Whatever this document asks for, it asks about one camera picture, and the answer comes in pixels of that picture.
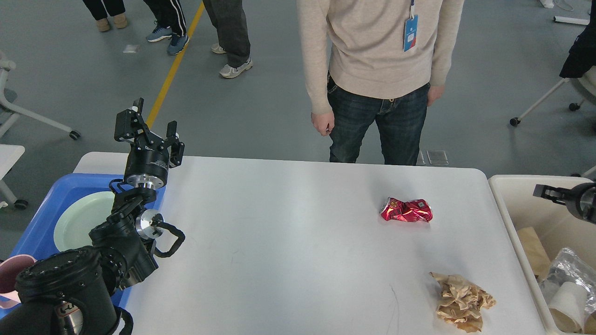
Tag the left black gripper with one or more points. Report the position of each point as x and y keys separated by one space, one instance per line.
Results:
x=148 y=164

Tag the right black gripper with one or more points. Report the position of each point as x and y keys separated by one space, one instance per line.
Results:
x=580 y=200

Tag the brown paper bag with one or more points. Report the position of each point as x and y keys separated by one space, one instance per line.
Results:
x=535 y=252

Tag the silver foil bag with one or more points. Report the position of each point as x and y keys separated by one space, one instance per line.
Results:
x=567 y=266

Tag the white paper cup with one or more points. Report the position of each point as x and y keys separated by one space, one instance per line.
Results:
x=567 y=307

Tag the light green plate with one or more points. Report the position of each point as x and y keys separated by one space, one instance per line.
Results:
x=83 y=216

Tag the brown paper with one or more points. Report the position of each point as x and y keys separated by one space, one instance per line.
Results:
x=461 y=302

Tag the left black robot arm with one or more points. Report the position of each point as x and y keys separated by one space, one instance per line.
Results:
x=69 y=293

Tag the white plastic bin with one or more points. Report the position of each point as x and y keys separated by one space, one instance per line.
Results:
x=555 y=225

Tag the white office chair right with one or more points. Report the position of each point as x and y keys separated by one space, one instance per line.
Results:
x=583 y=86

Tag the person in striped trackpants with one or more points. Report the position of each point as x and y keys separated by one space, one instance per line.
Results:
x=170 y=23

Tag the person in tan boots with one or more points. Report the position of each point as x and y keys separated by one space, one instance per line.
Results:
x=101 y=9

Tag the yellow plate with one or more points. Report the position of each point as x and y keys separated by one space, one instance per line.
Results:
x=60 y=239

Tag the black jacket on chair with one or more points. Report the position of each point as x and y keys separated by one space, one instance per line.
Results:
x=582 y=55

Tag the person in grey trousers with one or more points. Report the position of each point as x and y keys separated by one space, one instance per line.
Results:
x=229 y=20

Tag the blue plastic tray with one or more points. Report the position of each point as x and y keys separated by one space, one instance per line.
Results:
x=38 y=238

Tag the pink mug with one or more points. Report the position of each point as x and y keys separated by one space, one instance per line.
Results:
x=9 y=270

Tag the blue id badge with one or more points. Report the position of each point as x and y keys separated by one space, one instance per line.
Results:
x=410 y=29

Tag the person in beige sweater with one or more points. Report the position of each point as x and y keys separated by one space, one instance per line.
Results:
x=357 y=73

